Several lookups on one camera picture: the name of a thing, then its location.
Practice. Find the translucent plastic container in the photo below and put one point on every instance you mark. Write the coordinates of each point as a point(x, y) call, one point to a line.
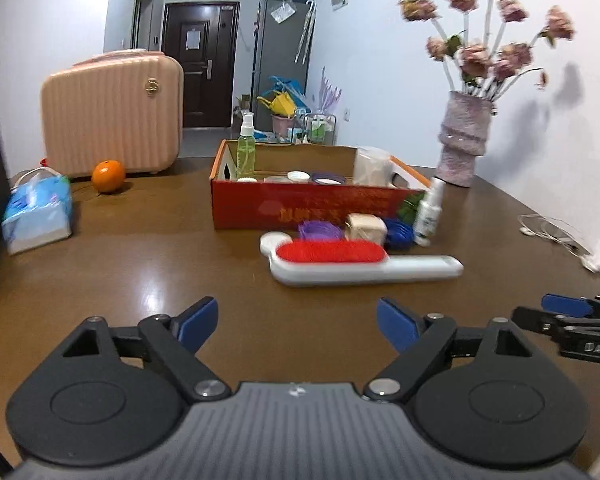
point(372, 167)

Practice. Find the green liquid spray bottle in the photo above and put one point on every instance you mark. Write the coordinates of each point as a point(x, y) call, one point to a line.
point(246, 148)

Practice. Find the pink ribbed suitcase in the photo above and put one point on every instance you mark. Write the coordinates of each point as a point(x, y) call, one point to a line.
point(124, 105)

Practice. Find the dark brown entrance door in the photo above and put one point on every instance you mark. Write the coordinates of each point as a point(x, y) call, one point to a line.
point(202, 37)

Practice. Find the beige cube block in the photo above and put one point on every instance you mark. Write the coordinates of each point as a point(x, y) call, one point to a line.
point(365, 227)

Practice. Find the small white spray bottle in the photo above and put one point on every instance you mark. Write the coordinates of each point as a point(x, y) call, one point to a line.
point(428, 213)

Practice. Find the red orange cardboard box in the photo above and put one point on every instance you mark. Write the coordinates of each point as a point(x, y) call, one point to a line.
point(266, 206)

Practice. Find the grey refrigerator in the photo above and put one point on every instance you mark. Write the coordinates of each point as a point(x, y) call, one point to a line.
point(278, 36)

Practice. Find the purple plastic lid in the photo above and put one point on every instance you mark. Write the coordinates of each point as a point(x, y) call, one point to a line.
point(319, 230)

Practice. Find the pink ceramic vase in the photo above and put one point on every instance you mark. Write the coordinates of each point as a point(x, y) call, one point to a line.
point(464, 132)

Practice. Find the white jar lid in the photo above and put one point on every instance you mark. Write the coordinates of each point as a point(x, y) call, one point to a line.
point(277, 180)

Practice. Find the blue tissue pack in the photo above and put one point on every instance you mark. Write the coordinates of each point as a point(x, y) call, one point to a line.
point(39, 211)

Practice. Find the dark blue lid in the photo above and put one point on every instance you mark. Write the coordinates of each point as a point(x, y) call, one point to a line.
point(399, 236)

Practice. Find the dried pink roses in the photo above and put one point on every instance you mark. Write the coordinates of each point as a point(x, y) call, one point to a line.
point(476, 61)

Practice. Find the white bottle cap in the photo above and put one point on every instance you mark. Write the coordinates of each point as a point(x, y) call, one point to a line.
point(298, 176)

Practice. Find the white red lint brush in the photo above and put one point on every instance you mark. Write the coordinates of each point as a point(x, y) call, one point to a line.
point(348, 262)

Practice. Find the white wired earphones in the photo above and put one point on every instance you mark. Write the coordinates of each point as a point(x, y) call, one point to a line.
point(562, 234)

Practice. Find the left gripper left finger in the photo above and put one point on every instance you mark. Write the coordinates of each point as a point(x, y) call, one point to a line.
point(171, 344)

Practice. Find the orange fruit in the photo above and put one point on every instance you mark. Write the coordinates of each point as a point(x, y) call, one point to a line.
point(108, 176)

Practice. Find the blue translucent lid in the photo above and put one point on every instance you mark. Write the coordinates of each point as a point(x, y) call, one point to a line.
point(326, 178)

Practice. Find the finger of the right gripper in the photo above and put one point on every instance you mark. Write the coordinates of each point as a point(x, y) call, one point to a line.
point(549, 324)
point(569, 306)

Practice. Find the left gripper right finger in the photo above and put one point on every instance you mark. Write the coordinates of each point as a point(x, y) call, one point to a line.
point(423, 344)

